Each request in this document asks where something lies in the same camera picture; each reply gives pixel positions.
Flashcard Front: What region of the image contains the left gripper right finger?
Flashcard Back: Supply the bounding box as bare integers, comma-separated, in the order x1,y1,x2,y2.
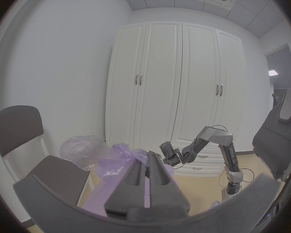
145,151,191,218

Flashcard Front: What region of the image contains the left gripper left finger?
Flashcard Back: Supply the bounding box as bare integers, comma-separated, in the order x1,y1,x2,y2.
104,159,146,217

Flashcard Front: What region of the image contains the purple plastic bag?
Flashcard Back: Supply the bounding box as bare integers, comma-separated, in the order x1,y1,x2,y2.
60,135,175,216

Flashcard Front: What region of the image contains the grey and white chair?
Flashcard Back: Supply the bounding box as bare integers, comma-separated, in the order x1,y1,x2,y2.
0,105,95,229

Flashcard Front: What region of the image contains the white wardrobe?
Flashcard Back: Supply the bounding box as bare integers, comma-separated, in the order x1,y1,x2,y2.
105,21,248,178

